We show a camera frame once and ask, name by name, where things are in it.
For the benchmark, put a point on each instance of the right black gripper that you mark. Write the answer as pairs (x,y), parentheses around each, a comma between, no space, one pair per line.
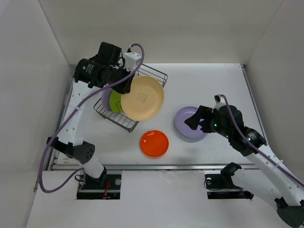
(203,112)

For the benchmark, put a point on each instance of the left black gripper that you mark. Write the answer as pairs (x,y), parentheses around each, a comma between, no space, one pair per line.
(125,88)

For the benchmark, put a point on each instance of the yellow plate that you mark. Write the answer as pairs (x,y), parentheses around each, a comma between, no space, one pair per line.
(145,99)

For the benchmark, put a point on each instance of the orange plate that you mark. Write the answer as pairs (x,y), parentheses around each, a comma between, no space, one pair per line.
(154,144)

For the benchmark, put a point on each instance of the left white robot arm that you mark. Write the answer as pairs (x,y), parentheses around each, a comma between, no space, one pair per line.
(69,137)

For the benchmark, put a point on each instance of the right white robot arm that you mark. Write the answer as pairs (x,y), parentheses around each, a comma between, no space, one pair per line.
(279,187)

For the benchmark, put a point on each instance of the green plate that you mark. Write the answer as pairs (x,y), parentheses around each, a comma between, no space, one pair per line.
(115,102)

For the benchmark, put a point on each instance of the rear purple plate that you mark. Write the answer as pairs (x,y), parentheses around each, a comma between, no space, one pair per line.
(106,98)

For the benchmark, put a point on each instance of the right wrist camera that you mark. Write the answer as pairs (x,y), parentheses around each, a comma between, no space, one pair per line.
(218,101)

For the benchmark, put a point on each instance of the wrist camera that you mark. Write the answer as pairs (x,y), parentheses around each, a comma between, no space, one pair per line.
(218,101)
(131,60)

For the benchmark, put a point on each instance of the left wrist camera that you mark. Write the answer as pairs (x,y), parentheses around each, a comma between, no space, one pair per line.
(131,60)

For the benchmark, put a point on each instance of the grey wire dish rack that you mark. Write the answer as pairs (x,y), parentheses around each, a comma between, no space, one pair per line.
(121,119)

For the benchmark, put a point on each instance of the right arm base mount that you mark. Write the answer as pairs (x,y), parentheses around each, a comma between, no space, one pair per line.
(218,188)

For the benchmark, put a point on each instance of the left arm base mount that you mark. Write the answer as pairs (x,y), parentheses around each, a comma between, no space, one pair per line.
(90,190)

